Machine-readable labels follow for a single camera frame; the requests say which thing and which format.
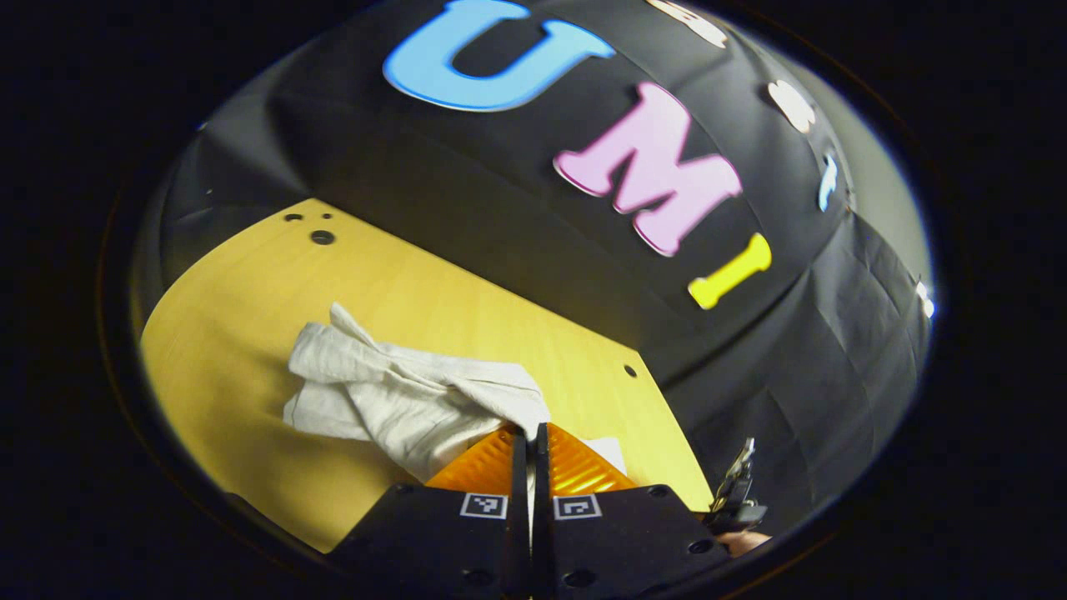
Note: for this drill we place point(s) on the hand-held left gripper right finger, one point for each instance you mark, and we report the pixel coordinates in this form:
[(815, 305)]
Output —
[(542, 542)]

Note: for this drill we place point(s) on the white jeans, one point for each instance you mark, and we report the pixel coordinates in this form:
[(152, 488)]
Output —
[(400, 392)]

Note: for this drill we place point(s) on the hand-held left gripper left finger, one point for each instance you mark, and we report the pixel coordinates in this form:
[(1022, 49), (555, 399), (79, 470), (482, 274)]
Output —
[(518, 533)]

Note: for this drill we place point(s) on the metal spring clamp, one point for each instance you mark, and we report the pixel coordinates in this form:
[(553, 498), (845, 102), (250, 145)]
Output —
[(735, 487)]

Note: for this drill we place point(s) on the black backdrop cloth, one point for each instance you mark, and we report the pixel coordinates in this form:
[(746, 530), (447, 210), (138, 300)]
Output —
[(467, 192)]

